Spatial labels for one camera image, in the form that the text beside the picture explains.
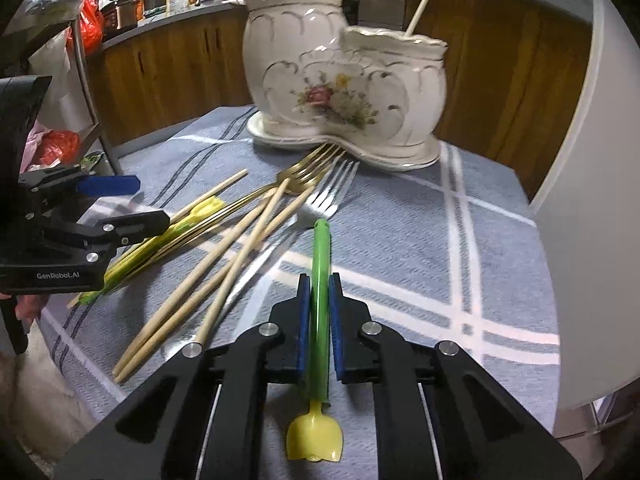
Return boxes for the wooden kitchen cabinets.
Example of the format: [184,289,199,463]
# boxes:
[85,0,593,201]

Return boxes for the grey plaid tablecloth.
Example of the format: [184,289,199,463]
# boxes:
[37,105,561,480]

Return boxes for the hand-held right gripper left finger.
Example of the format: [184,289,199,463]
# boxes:
[52,272,313,480]

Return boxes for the silver fork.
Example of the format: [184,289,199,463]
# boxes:
[250,159,361,281]

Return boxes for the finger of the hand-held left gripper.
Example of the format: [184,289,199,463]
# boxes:
[42,210,171,266]
[20,167,141,197]

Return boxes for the red plastic bag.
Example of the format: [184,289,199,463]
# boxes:
[67,0,103,56]
[30,130,81,166]

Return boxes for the dark red rice cooker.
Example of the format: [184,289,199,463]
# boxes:
[100,0,138,36]

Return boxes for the yellow-green tulip spoon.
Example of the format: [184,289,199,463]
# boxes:
[67,197,227,308]

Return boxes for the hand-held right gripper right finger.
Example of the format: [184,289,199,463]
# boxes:
[327,272,583,480]

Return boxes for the person's left hand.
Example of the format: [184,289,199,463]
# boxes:
[15,293,49,322]

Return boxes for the metal rack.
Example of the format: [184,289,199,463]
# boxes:
[0,15,123,176]

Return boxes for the white plastic bag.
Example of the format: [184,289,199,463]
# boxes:
[30,35,96,131]

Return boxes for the green spoon with yellow tulip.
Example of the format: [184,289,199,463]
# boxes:
[286,218,345,462]

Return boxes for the gold fork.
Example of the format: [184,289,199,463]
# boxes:
[107,144,346,286]

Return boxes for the floral ceramic utensil holder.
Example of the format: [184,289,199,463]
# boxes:
[242,0,448,172]

